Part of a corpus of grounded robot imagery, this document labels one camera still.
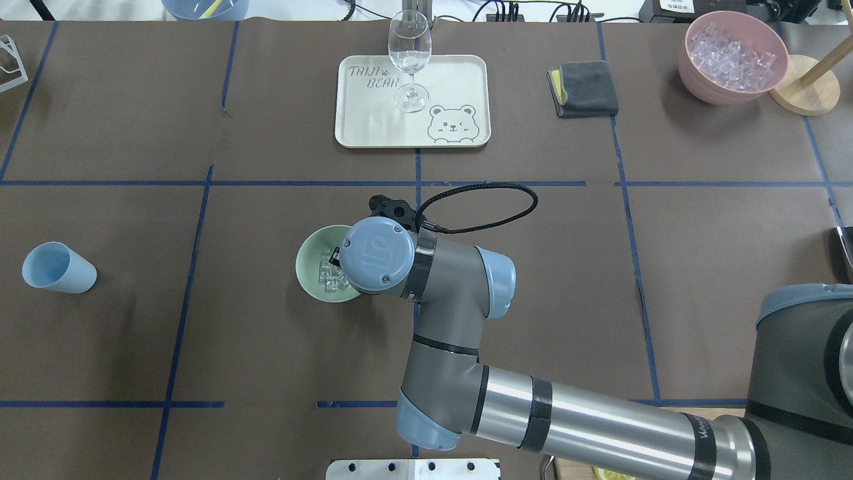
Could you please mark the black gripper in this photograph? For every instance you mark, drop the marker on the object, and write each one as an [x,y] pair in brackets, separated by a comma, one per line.
[336,258]

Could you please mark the green bowl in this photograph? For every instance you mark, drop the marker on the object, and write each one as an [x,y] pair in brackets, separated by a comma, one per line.
[306,264]

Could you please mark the light blue plastic cup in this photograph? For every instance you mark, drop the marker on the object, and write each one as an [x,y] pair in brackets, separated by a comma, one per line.
[55,267]

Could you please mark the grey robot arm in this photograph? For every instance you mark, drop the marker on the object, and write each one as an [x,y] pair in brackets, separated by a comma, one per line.
[797,417]

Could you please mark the ice cubes in green bowl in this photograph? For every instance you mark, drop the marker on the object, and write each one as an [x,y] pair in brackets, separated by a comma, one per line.
[330,276]

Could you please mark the blue basin bowl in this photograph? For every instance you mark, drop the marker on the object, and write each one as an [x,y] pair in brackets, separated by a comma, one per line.
[207,10]

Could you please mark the pink bowl with ice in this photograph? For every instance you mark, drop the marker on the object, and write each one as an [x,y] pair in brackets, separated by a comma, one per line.
[729,58]

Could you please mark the cream bear tray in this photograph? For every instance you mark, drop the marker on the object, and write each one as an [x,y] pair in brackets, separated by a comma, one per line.
[457,115]

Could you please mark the clear wine glass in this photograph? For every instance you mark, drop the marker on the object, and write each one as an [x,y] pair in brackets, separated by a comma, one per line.
[409,48]

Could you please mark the grey folded cloth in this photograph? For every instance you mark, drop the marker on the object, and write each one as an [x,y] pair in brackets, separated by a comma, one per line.
[583,90]

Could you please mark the wooden cutting board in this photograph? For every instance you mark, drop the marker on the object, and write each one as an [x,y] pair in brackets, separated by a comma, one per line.
[566,469]

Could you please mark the lemon half slice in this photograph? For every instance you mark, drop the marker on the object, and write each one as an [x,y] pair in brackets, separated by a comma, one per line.
[603,474]

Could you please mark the wooden mug stand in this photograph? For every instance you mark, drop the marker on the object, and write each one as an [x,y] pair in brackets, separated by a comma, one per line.
[809,87]

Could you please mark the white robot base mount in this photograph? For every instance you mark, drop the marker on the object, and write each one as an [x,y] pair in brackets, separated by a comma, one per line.
[464,468]

